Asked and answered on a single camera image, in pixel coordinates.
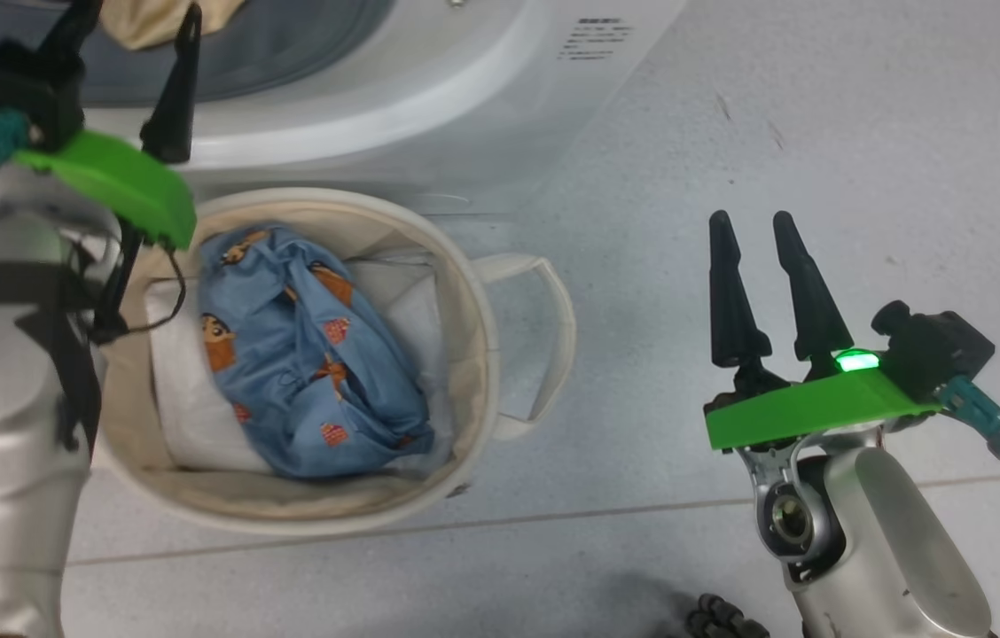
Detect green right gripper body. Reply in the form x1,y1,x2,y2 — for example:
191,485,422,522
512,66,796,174
702,348,942,454

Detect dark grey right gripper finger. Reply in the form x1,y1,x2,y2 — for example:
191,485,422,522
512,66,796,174
772,210,855,365
708,210,773,370

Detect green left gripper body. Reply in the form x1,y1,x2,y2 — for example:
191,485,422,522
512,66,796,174
12,130,199,250

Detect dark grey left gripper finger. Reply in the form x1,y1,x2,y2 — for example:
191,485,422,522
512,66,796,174
139,3,202,166
41,0,105,68

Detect beige garment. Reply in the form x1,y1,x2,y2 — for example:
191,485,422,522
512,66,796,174
99,0,246,51

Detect blue bear print garment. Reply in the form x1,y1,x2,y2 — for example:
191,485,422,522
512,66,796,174
197,223,437,481

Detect white cloth basket liner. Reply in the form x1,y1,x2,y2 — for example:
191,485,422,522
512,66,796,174
144,253,457,476

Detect white washing machine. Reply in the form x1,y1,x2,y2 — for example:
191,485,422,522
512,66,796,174
48,0,689,218

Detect cream fabric laundry basket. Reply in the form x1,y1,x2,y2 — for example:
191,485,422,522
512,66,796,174
90,186,578,538

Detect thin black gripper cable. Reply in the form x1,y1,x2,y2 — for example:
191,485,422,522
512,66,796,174
88,222,191,348

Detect black ribbed cable conduit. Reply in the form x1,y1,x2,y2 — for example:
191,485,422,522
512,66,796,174
684,592,771,638

